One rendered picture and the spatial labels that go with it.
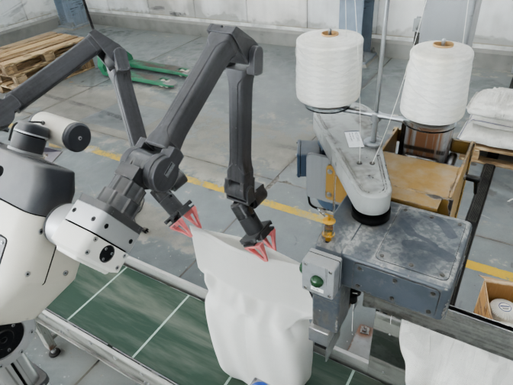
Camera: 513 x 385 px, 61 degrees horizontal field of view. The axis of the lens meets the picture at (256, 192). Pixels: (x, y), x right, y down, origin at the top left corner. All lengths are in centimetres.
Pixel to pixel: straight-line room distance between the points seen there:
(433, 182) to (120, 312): 157
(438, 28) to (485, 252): 213
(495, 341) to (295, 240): 196
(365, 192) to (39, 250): 70
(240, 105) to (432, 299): 63
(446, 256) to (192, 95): 63
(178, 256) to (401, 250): 218
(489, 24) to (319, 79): 503
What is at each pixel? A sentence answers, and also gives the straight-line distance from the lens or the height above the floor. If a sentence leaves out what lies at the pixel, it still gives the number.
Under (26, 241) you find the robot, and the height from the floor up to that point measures 144.
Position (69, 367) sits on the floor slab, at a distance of 265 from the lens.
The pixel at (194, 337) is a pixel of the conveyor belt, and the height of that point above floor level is 38.
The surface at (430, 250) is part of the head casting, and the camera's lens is 101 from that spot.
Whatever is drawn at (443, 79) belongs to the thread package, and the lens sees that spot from 102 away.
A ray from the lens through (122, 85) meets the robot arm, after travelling 148.
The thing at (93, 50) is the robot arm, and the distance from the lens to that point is 147.
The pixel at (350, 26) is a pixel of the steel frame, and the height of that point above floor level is 47.
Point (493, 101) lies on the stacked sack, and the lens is 397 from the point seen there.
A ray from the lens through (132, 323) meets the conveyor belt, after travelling 218.
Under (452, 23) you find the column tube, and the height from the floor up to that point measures 169.
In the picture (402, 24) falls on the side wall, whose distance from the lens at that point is 621.
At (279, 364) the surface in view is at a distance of 163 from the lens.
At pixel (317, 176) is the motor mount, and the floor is 124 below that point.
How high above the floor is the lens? 199
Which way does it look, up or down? 35 degrees down
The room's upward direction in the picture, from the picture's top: 4 degrees counter-clockwise
